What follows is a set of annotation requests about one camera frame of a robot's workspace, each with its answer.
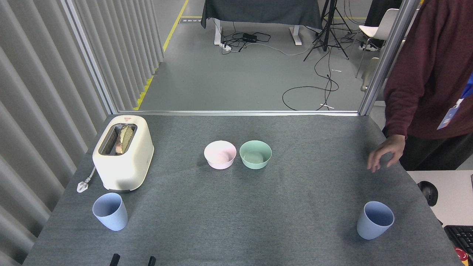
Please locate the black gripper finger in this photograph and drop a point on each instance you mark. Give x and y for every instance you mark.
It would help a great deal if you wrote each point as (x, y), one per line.
(115, 260)
(152, 261)

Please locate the blue plastic cup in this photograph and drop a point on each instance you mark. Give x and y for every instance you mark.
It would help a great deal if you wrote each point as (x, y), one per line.
(111, 216)
(371, 227)

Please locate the person's hand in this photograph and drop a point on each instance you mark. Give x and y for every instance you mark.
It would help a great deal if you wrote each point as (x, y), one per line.
(390, 149)

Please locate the white toaster power plug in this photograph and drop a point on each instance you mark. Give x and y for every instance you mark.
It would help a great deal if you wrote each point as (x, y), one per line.
(83, 186)

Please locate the cream white toaster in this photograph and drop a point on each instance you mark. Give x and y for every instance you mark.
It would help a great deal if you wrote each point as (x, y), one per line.
(125, 166)

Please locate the toasted bread slice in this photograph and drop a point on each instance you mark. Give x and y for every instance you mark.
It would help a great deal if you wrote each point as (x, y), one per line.
(124, 139)

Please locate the pink bowl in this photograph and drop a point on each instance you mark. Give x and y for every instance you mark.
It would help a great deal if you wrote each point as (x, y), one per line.
(220, 155)

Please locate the green bowl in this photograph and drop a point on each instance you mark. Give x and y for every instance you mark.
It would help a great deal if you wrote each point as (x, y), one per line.
(255, 157)

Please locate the white power strip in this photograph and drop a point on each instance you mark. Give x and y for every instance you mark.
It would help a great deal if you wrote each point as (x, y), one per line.
(226, 47)

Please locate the white table leg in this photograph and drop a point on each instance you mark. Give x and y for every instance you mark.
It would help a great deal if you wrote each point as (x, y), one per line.
(217, 33)
(295, 36)

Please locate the black power adapter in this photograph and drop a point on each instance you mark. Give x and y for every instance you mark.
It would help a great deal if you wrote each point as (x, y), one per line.
(249, 37)

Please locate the dark table cloth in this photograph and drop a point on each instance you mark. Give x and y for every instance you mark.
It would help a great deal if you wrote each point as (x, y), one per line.
(258, 11)

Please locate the black computer mouse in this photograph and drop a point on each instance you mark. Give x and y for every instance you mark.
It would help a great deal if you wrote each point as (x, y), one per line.
(428, 192)

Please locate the grey office chair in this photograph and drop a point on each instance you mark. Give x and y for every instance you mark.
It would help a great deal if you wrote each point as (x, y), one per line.
(369, 74)

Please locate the black tripod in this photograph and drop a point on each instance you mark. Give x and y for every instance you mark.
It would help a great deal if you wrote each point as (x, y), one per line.
(326, 29)

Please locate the red round button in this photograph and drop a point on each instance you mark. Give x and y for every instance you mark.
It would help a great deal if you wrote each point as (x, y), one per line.
(461, 255)

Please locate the white side desk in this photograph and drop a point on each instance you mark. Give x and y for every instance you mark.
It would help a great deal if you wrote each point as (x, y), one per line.
(454, 195)

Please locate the black keyboard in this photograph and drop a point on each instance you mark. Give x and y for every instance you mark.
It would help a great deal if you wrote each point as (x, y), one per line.
(462, 238)

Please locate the white plastic chair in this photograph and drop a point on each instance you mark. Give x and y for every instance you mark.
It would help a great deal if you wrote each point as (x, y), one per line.
(378, 29)

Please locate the person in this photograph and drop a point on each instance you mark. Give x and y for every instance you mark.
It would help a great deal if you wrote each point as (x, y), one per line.
(428, 74)

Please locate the silver frame rail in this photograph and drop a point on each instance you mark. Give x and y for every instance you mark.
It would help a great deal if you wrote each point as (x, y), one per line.
(236, 112)

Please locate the silver frame post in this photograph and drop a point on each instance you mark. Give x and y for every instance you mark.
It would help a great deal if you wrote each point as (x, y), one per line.
(388, 55)
(90, 59)

